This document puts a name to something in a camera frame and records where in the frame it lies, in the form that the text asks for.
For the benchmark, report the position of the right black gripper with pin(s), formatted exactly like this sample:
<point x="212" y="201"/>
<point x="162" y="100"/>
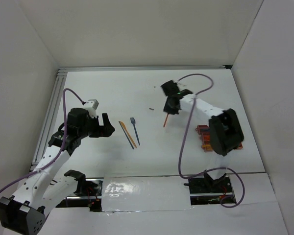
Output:
<point x="167" y="109"/>

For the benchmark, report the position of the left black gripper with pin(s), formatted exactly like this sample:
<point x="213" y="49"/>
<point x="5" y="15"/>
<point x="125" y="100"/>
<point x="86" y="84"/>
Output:
<point x="109" y="129"/>

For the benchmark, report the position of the yellow knife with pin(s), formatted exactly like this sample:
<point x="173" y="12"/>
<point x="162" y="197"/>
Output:
<point x="133" y="142"/>

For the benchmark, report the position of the blue fork handle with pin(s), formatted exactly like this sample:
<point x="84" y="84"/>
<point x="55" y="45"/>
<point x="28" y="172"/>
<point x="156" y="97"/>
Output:
<point x="133" y="122"/>

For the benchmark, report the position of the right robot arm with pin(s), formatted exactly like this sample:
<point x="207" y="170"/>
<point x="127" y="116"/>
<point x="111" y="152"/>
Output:
<point x="224" y="128"/>

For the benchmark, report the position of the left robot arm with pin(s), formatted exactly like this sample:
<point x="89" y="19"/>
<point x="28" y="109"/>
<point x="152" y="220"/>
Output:
<point x="27" y="209"/>

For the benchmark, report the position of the pink top container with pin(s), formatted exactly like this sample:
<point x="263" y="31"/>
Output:
<point x="200" y="129"/>

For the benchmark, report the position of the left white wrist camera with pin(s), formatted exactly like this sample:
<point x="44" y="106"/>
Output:
<point x="91" y="106"/>

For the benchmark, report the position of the aluminium frame rail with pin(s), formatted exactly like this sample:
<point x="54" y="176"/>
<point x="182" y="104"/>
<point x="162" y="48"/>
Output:
<point x="144" y="68"/>

